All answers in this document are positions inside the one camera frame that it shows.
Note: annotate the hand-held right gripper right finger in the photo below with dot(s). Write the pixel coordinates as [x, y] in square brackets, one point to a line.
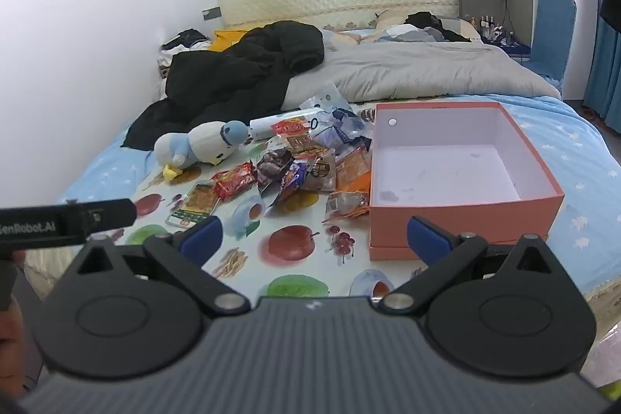
[429, 239]

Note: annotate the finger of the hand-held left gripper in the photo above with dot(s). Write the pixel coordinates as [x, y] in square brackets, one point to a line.
[104, 214]

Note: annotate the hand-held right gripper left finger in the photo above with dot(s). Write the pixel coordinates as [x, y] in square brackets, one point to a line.
[201, 235]

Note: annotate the red snack packet round print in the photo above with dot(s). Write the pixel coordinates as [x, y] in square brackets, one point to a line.
[234, 181]

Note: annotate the pink cardboard box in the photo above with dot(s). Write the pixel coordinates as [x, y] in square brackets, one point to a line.
[451, 162]

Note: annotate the clear silver snack packet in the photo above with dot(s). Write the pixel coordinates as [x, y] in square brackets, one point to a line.
[345, 205]

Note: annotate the dark purple snack packet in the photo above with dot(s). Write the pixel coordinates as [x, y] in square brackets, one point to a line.
[273, 165]

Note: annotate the orange snack packet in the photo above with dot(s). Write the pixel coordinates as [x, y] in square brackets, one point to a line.
[354, 166]

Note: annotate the brown label snack packet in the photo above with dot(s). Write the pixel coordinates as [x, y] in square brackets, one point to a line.
[322, 174]

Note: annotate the person's left hand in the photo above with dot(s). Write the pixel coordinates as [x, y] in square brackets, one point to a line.
[8, 346]

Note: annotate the clear packet green label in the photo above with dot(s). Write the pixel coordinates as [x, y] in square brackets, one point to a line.
[193, 205]

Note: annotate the blue white penguin plush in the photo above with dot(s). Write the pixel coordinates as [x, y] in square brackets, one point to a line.
[203, 145]

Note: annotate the white bottle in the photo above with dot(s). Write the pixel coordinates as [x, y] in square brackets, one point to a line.
[264, 127]

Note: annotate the clear packet red label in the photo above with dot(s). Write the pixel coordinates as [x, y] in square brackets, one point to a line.
[297, 136]

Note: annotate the clear plastic bag blue print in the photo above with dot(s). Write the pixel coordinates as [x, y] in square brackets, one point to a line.
[337, 118]

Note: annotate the black jacket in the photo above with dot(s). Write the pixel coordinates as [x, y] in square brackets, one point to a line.
[233, 69]

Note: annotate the grey duvet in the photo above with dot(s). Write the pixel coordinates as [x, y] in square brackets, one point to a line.
[417, 69]

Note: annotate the blue star bedsheet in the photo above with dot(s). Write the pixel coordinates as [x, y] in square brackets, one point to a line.
[572, 142]

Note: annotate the pile of clothes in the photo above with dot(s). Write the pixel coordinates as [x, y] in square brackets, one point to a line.
[182, 45]

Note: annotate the yellow cloth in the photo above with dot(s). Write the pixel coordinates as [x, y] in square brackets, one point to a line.
[225, 39]

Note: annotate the black clothing on pillow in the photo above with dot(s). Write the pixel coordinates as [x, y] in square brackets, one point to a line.
[429, 25]

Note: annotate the pink pillow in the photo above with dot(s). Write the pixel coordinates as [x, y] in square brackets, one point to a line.
[388, 26]

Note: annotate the group of small bottles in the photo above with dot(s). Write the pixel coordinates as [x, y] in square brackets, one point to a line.
[495, 28]

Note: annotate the blue chair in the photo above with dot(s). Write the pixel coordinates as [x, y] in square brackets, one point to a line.
[553, 31]

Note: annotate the blue curtain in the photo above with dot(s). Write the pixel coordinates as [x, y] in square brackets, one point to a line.
[604, 69]

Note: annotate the grey wall switch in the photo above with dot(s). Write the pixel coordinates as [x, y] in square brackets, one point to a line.
[212, 13]

